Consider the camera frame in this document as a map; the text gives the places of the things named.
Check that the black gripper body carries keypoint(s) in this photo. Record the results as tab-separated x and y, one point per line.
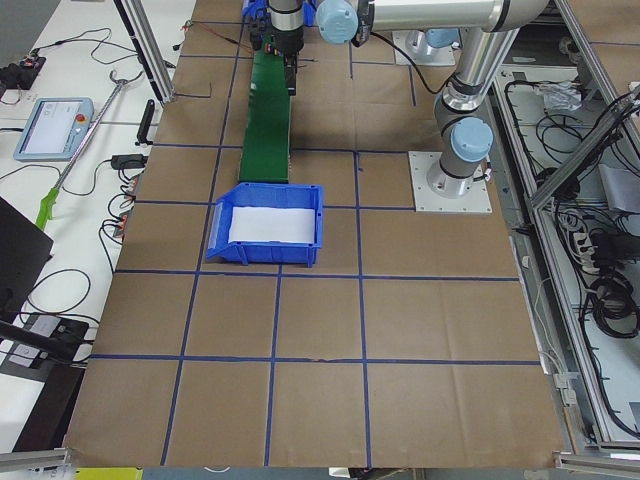
288	44

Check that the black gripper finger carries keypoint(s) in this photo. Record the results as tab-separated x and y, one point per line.
291	75

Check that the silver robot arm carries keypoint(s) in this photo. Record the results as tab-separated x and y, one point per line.
491	30
286	17

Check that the blue right plastic bin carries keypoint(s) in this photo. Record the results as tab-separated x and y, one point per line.
256	8

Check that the blue plastic bin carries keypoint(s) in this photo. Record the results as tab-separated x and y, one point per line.
249	194
256	8

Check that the green conveyor belt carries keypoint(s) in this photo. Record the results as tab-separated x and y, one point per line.
265	151

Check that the blue left plastic bin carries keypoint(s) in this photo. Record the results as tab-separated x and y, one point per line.
249	194

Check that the white foam pad left bin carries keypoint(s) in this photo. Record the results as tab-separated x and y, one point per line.
266	224

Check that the black power adapter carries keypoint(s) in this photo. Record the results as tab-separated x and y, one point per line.
128	161

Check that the teach pendant tablet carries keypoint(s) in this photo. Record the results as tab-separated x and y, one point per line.
55	129

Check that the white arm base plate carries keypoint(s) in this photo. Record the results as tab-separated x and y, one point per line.
435	192

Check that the green handled reach grabber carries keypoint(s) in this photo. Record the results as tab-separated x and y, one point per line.
47	203

